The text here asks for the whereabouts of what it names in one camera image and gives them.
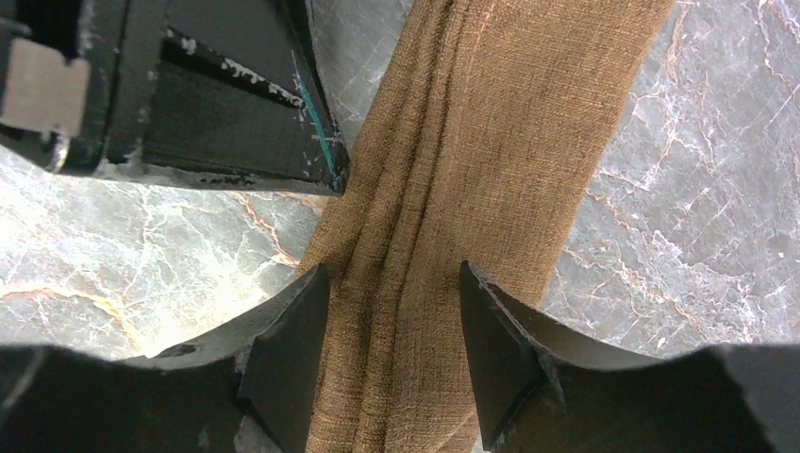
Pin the brown cloth napkin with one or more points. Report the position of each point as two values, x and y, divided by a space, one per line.
484 133

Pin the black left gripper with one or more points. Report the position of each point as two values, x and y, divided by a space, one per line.
239 104

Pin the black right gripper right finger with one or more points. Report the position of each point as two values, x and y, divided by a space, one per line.
541 386

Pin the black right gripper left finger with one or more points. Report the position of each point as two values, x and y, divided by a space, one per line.
247 385

